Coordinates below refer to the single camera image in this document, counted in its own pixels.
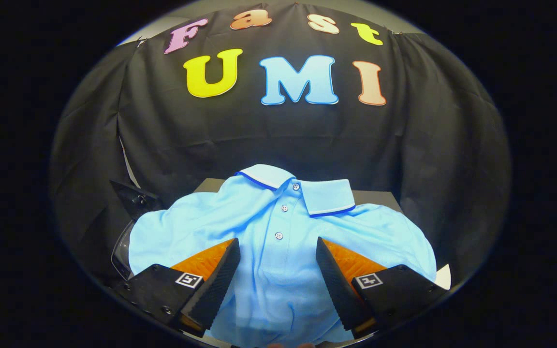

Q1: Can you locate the black backdrop cloth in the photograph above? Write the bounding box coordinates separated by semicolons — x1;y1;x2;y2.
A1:
49;2;511;290

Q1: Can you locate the white paper sheet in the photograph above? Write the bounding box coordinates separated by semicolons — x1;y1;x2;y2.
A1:
436;263;452;290

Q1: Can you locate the beige cabinet with dark top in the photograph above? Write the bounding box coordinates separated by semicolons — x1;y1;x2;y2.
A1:
194;178;402;213

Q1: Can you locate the light blue polo shirt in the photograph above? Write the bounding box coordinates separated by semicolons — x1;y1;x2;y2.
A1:
128;164;439;345

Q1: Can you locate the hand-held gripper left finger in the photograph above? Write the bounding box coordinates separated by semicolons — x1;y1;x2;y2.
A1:
112;238;241;338

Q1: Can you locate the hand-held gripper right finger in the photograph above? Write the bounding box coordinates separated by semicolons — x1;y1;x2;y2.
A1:
315;237;451;340

